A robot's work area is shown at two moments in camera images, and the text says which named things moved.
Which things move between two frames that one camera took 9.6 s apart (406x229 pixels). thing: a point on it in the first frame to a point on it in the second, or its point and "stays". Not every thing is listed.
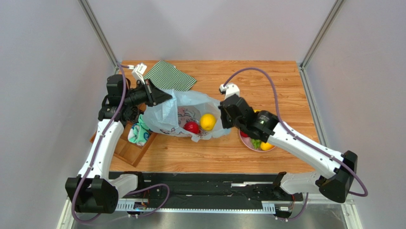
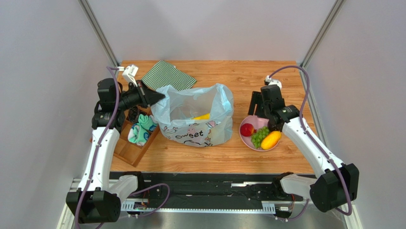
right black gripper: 226,114 to 257,103
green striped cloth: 166,76 stays
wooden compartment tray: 133,154 stays
